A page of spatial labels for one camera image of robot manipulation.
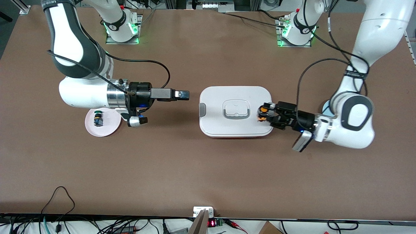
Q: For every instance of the pink round plate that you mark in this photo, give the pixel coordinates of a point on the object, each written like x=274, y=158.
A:
x=109, y=128

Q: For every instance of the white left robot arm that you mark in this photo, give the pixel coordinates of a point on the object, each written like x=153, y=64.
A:
x=373, y=32

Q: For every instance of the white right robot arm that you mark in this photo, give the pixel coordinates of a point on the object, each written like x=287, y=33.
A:
x=81, y=94

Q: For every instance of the brown cardboard box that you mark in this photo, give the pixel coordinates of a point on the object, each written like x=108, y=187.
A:
x=269, y=228

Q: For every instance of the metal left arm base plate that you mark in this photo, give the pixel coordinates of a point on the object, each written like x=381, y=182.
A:
x=279, y=44

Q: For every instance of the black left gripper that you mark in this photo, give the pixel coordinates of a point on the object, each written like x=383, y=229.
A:
x=304, y=119

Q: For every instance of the light blue round plate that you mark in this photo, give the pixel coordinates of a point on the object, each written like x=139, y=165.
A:
x=326, y=109

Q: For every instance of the orange push-button switch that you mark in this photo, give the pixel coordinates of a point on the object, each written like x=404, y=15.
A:
x=263, y=112

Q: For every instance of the aluminium frame structure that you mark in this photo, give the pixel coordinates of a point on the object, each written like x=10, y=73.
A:
x=211, y=5

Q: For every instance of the aluminium camera mount bar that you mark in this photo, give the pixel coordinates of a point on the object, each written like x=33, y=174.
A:
x=201, y=224

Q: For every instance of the aluminium extrusion rail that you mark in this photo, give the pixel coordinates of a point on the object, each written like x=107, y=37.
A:
x=22, y=7
x=410, y=45

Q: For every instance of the circuit board with red display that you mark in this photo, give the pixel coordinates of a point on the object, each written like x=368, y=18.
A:
x=213, y=223

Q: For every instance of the small white mount block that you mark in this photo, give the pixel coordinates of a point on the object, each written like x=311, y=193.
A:
x=199, y=209

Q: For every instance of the green push-button switch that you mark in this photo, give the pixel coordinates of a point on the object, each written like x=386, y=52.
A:
x=98, y=119

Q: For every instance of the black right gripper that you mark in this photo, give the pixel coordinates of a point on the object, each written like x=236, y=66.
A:
x=140, y=94

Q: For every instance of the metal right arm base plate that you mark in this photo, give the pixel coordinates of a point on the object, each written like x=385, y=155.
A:
x=139, y=29

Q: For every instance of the white lidded container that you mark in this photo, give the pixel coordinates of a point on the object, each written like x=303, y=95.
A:
x=214, y=120

